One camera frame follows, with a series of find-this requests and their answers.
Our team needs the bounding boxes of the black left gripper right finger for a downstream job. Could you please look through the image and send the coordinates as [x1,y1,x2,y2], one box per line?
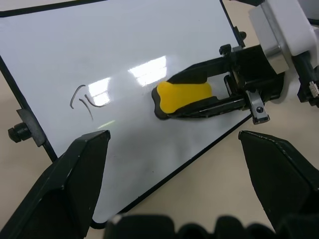
[238,130,319,234]

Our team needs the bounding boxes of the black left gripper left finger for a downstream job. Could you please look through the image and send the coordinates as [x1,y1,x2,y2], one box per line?
[0,129,111,239]

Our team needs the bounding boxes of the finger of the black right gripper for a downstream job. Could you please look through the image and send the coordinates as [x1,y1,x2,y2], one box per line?
[167,57,234,85]
[164,95,249,120]

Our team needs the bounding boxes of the yellow and black whiteboard eraser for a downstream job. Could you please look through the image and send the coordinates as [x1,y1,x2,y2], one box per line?
[151,81,220,120]

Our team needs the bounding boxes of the black knurled whiteboard knob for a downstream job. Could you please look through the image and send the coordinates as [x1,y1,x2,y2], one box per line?
[7,123,31,143]
[233,24,247,49]

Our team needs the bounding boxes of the black cable plug knurled screw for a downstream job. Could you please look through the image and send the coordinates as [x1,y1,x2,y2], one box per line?
[290,51,319,108]

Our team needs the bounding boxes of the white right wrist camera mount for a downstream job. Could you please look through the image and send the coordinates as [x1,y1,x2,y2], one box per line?
[248,0,317,74]

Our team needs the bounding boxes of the grey metal whiteboard bracket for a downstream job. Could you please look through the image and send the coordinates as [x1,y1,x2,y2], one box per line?
[16,108,46,147]

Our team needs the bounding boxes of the white whiteboard with black frame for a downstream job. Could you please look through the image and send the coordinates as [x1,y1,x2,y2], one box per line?
[0,0,252,230]

